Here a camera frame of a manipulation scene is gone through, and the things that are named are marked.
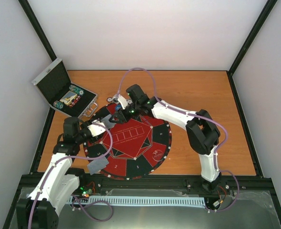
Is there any clear dealer button disc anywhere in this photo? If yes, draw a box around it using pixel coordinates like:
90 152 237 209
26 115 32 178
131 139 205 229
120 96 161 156
152 149 164 162

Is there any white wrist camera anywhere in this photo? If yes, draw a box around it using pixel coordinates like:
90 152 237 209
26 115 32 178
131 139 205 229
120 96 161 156
87 121 107 136
112 94 128 110

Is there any light blue slotted cable duct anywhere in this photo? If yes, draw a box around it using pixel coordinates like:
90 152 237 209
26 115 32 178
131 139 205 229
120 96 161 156
80 196 205 208

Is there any black frame rail front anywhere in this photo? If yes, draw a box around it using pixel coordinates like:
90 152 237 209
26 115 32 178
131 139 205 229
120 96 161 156
19 174 274 194

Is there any aluminium poker chip case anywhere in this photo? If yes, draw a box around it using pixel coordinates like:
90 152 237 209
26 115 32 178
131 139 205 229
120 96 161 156
32 58 98 118

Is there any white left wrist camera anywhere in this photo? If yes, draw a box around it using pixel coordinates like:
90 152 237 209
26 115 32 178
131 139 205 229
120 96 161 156
87 121 107 136

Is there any poker chip row in case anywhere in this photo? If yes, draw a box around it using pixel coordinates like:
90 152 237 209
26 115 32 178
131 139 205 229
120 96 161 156
69 84 84 96

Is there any red dice row in case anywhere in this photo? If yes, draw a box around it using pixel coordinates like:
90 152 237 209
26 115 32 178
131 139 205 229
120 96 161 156
69 97 80 107

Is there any round red black poker mat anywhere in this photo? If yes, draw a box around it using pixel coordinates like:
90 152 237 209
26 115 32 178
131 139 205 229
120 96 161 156
83 103 172 180

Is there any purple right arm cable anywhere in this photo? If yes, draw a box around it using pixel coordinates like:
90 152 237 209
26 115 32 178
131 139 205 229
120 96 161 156
117 67 240 213

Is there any card box in case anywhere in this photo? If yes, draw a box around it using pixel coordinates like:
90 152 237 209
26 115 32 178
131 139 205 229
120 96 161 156
60 91 78 106

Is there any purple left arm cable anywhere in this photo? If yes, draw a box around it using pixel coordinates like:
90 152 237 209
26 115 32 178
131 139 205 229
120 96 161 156
28 121 114 229

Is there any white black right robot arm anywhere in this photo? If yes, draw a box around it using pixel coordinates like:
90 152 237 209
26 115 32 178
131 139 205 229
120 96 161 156
109 84 221 193

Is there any dealt card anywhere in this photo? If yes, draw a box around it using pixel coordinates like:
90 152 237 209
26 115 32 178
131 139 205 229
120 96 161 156
87 157 109 175

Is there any blue playing card deck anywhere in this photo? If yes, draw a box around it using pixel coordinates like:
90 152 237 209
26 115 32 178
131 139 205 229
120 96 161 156
100 114 116 129

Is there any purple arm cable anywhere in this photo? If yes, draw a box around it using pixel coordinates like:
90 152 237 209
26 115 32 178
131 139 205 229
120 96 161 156
117 67 240 213
28 121 114 229

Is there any single hundred chip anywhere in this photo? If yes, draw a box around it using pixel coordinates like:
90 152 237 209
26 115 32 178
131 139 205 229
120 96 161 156
107 97 114 103

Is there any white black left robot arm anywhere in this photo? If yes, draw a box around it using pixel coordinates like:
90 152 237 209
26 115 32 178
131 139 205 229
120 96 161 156
16 117 105 229

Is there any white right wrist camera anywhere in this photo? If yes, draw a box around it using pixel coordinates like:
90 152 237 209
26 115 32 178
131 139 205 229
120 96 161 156
112 94 128 110

